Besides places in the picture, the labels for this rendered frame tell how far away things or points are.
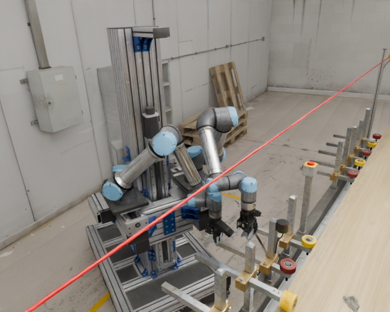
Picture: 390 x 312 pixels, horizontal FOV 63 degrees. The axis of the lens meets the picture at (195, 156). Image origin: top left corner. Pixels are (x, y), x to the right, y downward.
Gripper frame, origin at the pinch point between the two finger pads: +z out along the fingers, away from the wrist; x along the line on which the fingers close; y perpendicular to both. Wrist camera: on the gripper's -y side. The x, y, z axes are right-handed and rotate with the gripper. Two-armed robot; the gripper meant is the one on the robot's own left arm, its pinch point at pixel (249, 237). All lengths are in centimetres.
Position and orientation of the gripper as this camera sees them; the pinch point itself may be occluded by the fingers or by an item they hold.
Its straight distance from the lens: 175.6
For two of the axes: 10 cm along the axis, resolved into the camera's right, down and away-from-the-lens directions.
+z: 0.4, 9.2, 4.0
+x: 7.9, 2.2, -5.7
